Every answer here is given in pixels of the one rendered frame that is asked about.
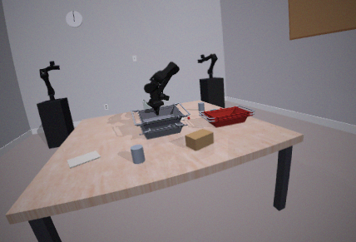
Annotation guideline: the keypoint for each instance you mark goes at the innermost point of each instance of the tan cardboard box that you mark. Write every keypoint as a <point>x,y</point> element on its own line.
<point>199,139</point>

